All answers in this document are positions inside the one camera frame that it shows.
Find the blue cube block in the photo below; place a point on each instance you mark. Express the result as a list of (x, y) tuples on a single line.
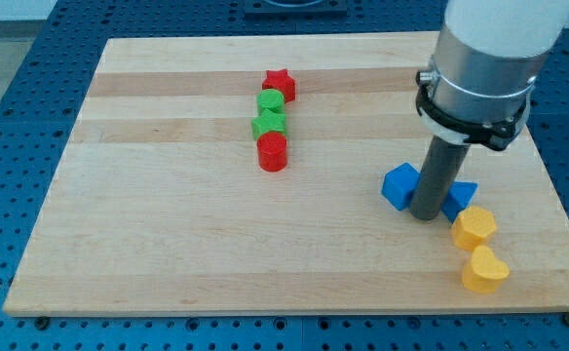
[(399, 185)]

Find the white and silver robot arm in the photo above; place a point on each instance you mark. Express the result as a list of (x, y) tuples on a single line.
[(477, 86)]

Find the blue triangle block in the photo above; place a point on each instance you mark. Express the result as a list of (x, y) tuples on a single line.
[(458, 198)]

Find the red cylinder block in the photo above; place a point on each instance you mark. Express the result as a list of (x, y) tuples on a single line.
[(272, 151)]

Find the green star block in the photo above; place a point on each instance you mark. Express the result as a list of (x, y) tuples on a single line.
[(268, 121)]

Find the green cylinder block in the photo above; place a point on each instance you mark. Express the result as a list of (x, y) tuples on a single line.
[(270, 99)]

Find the red star block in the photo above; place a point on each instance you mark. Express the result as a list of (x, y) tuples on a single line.
[(280, 80)]

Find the light wooden board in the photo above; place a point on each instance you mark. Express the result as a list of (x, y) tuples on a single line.
[(158, 206)]

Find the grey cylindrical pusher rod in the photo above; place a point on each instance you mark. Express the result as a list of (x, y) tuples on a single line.
[(440, 168)]

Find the yellow hexagon block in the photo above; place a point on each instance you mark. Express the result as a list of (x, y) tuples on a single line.
[(472, 227)]

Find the yellow heart block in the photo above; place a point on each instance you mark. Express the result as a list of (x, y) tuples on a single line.
[(484, 272)]

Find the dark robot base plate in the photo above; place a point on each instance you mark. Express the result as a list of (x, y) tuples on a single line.
[(297, 8)]

